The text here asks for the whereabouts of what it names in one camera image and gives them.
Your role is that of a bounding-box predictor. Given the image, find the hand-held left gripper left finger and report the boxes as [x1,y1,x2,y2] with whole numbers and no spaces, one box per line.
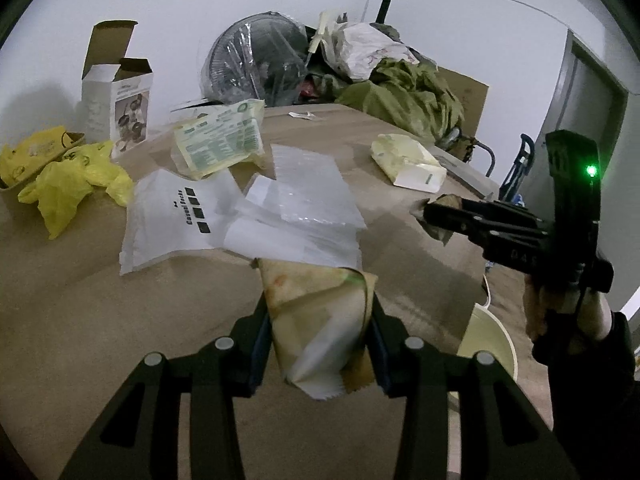
[59,292,275,480]

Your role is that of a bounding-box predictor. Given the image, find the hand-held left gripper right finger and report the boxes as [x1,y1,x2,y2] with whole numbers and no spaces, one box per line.
[369,292,581,480]

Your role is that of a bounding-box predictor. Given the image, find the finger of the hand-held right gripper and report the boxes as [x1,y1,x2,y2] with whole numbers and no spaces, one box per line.
[424,198,549,226]
[427,214,547,249]

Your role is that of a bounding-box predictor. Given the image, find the small olive cloth piece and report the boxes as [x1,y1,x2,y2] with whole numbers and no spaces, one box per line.
[410,194,464,247]

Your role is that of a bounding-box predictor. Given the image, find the tan paper food wrapper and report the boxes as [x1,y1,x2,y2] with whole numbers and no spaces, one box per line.
[252,257,379,401]

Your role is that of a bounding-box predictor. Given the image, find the cream trash bin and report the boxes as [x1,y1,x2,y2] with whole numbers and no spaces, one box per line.
[446,302,519,480]

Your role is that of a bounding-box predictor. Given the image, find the yellow green-printed packet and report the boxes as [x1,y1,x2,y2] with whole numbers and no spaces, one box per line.
[171,99,267,181]

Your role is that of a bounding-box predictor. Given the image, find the person's right forearm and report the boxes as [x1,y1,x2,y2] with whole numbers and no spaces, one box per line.
[531,310,640,480]

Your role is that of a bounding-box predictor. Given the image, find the person's right hand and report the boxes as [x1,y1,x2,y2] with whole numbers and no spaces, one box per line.
[523,279,614,347]

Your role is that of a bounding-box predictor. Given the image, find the blue hand trolley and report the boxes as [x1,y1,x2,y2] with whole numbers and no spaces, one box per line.
[499,133,537,206]

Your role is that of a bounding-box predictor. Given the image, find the grey door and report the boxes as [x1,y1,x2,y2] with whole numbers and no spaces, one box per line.
[520,29,640,322]

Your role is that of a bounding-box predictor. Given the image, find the yellow tissue pack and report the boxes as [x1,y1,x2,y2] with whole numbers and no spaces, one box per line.
[371,133,448,192]

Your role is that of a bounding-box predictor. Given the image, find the translucent white plastic bag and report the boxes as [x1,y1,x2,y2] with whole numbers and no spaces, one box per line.
[222,174,364,271]

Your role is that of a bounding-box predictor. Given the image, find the brown cardboard box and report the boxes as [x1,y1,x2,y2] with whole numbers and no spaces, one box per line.
[435,66,491,142]

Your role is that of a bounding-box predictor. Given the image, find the olive green cloth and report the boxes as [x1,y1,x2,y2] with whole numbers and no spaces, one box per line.
[300,57,467,144]

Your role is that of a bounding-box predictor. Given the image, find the white bag with black squares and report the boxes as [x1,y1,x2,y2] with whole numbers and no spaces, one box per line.
[119,169,247,276]

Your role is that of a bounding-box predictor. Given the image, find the clear bubble plastic bag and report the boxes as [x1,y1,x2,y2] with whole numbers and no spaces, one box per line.
[270,143,368,232]

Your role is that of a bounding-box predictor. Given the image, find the crumpled white plastic bag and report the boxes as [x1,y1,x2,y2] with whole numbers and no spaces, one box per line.
[320,20,422,82]

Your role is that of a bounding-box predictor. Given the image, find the cream plastic strip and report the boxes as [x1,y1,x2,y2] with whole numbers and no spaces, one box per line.
[308,10,342,57]

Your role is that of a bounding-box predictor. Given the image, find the yellow plastic bag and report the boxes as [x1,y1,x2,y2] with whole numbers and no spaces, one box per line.
[18,141,135,240]
[0,127,77,187]

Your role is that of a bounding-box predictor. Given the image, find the plastic-wrapped black fan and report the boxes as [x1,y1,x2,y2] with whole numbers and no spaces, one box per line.
[199,10,314,109]

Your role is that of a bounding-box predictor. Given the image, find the open white cardboard box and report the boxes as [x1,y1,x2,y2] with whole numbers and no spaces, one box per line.
[81,20,155,157]

